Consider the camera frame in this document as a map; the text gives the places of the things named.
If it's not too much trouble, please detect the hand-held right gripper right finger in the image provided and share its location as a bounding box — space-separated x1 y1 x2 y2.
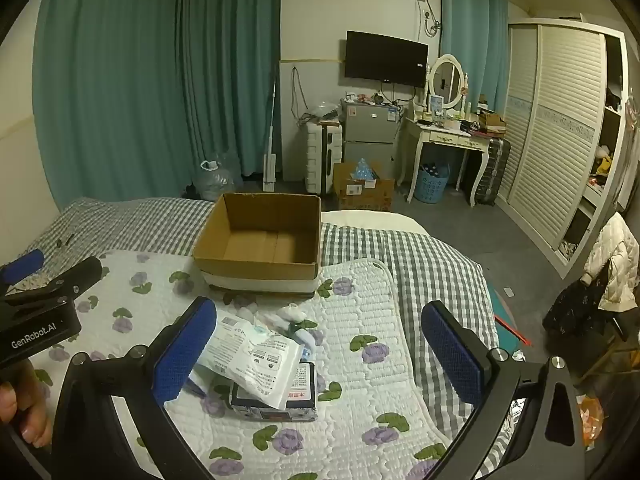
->
421 301 588 480

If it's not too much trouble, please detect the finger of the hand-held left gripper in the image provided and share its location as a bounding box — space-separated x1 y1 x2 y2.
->
0 256 103 311
0 249 46 292

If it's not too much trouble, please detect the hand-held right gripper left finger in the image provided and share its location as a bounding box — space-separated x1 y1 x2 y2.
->
50 296 218 480

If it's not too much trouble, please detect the white plastic packet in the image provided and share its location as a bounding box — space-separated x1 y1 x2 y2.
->
192 310 303 411

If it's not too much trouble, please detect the dark printed packet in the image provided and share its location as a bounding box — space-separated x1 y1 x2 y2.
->
229 360 319 423

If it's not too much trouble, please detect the person's left hand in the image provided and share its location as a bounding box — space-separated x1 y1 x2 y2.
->
0 360 53 448

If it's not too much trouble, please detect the red stick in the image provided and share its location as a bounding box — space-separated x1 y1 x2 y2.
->
492 312 531 347

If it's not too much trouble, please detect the floral quilted mat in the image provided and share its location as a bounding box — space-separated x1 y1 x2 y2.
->
10 250 501 480

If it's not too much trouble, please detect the white sock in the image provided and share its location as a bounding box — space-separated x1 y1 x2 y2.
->
266 303 307 332
289 326 327 349

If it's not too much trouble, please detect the dark garment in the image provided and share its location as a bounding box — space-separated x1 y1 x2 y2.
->
542 265 616 338

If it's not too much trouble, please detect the white mattress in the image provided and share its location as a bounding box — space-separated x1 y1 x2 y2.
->
320 210 431 237

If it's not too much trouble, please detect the clear water jug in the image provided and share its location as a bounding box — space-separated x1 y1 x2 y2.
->
192 159 236 201

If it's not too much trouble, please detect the blue plastic basket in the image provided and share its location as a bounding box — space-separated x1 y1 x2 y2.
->
415 162 451 204

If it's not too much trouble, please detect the printed cardboard box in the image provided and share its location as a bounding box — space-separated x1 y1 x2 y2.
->
332 160 396 212

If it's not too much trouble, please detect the dark suitcase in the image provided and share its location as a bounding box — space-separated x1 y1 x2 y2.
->
470 136 512 206

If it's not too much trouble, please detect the teal curtain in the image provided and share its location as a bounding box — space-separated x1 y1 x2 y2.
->
440 0 508 116
32 0 201 211
175 0 282 179

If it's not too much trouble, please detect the white padded jacket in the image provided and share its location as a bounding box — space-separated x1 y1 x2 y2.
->
582 212 640 316

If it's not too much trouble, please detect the white dressing table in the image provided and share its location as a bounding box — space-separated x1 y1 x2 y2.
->
402 115 493 206

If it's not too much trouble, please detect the brown boxes stack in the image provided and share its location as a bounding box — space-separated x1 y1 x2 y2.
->
477 110 508 136

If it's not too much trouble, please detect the white suitcase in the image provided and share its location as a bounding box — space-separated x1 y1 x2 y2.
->
305 120 346 195

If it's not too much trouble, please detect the grey mini fridge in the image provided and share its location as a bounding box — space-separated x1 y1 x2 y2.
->
340 100 401 181

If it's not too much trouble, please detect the white louvred wardrobe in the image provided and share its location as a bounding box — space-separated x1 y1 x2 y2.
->
497 19 640 281

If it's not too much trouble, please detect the oval white mirror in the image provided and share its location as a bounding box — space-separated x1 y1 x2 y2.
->
427 55 466 111

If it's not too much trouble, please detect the black wall television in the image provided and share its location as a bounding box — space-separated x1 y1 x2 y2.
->
345 30 430 88

